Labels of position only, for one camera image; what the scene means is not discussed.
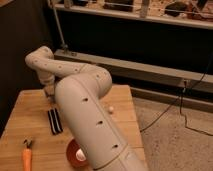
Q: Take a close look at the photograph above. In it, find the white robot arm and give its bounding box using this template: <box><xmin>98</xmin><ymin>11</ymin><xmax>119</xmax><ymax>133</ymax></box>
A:
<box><xmin>25</xmin><ymin>46</ymin><xmax>148</xmax><ymax>171</ymax></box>

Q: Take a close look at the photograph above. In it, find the metal pole stand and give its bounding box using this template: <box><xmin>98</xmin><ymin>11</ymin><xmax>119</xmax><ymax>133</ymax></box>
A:
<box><xmin>50</xmin><ymin>0</ymin><xmax>77</xmax><ymax>56</ymax></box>

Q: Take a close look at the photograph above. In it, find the black white striped cloth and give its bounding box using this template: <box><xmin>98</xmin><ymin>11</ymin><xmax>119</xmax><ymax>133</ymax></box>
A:
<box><xmin>47</xmin><ymin>108</ymin><xmax>63</xmax><ymax>135</ymax></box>

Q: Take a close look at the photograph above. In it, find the red bowl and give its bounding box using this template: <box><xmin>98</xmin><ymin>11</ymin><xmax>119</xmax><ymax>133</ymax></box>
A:
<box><xmin>66</xmin><ymin>140</ymin><xmax>87</xmax><ymax>168</ymax></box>

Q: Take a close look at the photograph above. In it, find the white ball in bowl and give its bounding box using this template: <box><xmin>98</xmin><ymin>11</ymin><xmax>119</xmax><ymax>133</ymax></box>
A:
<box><xmin>76</xmin><ymin>149</ymin><xmax>86</xmax><ymax>160</ymax></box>

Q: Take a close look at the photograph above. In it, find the orange carrot toy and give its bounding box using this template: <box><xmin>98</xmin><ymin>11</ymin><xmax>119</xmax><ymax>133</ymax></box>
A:
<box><xmin>22</xmin><ymin>140</ymin><xmax>32</xmax><ymax>171</ymax></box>

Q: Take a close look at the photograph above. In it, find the white shelf ledge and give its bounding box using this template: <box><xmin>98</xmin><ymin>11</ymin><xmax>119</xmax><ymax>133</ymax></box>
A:
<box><xmin>55</xmin><ymin>4</ymin><xmax>213</xmax><ymax>30</ymax></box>

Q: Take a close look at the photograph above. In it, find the grey baseboard rail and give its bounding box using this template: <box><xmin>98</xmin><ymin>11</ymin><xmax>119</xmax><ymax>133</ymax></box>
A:
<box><xmin>55</xmin><ymin>49</ymin><xmax>213</xmax><ymax>93</ymax></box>

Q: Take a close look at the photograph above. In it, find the black power cable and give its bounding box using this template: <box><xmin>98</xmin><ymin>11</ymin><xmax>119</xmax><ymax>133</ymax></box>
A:
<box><xmin>139</xmin><ymin>53</ymin><xmax>213</xmax><ymax>137</ymax></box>

